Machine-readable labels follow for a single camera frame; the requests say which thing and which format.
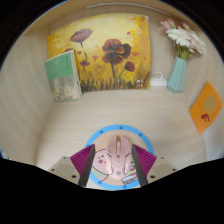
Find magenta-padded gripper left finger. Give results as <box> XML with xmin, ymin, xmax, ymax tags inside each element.
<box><xmin>47</xmin><ymin>143</ymin><xmax>97</xmax><ymax>188</ymax></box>

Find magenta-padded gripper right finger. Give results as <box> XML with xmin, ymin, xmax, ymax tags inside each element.
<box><xmin>130</xmin><ymin>143</ymin><xmax>179</xmax><ymax>187</ymax></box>

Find pink computer mouse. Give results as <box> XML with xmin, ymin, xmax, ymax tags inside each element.
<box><xmin>105</xmin><ymin>135</ymin><xmax>133</xmax><ymax>181</ymax></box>

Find round cartoon mouse pad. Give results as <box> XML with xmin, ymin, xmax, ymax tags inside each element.
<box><xmin>84</xmin><ymin>124</ymin><xmax>155</xmax><ymax>191</ymax></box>

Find white power strip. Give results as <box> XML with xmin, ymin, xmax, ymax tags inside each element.
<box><xmin>149</xmin><ymin>70</ymin><xmax>168</xmax><ymax>88</ymax></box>

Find orange booklet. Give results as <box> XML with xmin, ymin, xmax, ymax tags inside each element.
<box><xmin>188</xmin><ymin>80</ymin><xmax>224</xmax><ymax>136</ymax></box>

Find green and beige book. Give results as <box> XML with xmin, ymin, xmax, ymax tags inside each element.
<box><xmin>44</xmin><ymin>49</ymin><xmax>83</xmax><ymax>103</ymax></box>

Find pale teal faceted vase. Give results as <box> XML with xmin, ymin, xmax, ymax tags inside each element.
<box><xmin>166</xmin><ymin>56</ymin><xmax>188</xmax><ymax>95</ymax></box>

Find yellow poppy flower painting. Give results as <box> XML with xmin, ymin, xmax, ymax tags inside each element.
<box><xmin>46</xmin><ymin>13</ymin><xmax>152</xmax><ymax>94</ymax></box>

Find pink and white flower bouquet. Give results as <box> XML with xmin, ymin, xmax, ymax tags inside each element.
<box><xmin>158</xmin><ymin>17</ymin><xmax>207</xmax><ymax>61</ymax></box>

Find white light bar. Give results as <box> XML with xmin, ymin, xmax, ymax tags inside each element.
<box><xmin>85</xmin><ymin>1</ymin><xmax>159</xmax><ymax>12</ymax></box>

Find wooden shelf with decorations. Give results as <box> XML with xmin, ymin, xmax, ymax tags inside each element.
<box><xmin>64</xmin><ymin>0</ymin><xmax>174</xmax><ymax>11</ymax></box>

